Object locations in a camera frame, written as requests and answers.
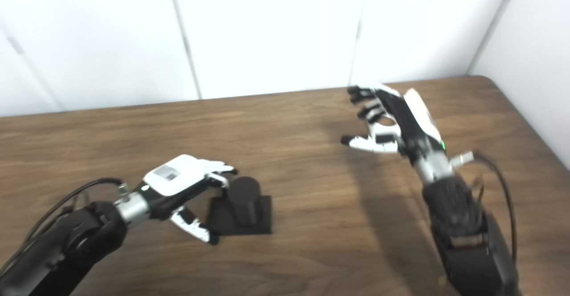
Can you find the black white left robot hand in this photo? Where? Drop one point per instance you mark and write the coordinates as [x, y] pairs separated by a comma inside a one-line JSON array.
[[173, 176]]

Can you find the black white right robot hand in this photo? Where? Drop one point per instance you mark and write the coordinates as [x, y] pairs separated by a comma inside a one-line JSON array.
[[414, 118]]

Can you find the black cylinder peg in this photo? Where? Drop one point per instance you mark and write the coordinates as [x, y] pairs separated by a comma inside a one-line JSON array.
[[245, 198]]

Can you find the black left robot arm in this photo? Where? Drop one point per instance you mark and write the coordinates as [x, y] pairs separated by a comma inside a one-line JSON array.
[[67, 242]]

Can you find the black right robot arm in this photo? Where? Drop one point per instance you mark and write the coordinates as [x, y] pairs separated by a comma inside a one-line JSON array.
[[463, 233]]

